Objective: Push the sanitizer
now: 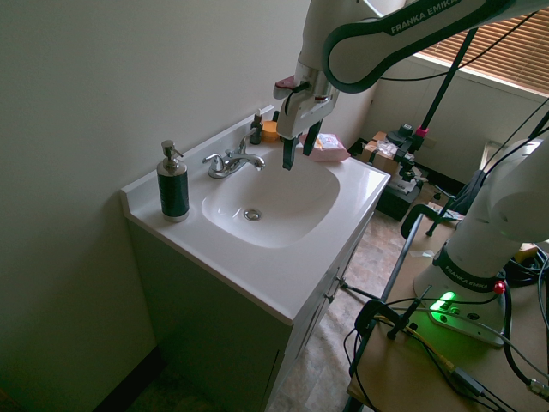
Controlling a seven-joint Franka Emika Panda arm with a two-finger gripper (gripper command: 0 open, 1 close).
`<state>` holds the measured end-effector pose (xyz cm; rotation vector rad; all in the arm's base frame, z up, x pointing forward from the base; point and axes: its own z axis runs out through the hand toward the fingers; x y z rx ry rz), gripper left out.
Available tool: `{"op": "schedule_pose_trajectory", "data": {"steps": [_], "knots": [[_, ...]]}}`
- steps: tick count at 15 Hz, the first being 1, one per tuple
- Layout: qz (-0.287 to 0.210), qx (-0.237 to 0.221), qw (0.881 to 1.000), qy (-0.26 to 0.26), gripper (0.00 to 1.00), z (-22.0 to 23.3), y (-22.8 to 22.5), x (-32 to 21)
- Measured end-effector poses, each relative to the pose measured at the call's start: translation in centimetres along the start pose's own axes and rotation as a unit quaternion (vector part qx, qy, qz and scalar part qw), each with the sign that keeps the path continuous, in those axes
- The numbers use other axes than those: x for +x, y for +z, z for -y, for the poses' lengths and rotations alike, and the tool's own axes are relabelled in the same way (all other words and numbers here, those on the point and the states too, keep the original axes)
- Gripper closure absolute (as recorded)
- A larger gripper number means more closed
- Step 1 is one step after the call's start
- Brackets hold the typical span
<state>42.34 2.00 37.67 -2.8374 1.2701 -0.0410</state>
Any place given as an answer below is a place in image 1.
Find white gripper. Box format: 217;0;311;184
276;91;337;172

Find small dark sanitizer bottle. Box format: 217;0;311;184
250;110;264;146

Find pink wipes pack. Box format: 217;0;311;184
298;132;352;163

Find orange round container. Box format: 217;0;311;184
261;120;281;144

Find chrome sink faucet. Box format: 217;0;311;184
202;130;267;179

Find white sink vanity top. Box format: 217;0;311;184
120;104;392;325

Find brown cardboard box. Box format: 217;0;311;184
362;130;404;173

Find black equipment case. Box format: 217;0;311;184
375;165;430;222

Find dark green soap dispenser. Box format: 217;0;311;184
156;139;191;223

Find black c-clamp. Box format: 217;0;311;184
353;285;433;342
401;203;463;239

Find white vanity cabinet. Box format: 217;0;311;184
124;211;375;412

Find wooden window blinds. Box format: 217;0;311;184
413;0;549;98

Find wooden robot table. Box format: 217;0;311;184
346;209;549;412

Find red wrist camera mount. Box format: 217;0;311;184
274;75;311;100

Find chrome cabinet handle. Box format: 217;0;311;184
323;276;347;301

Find black camera stand pole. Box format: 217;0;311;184
414;28;477;139

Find yellow cable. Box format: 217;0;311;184
377;315;456;373

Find grey cable with adapter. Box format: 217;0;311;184
445;364;511;412

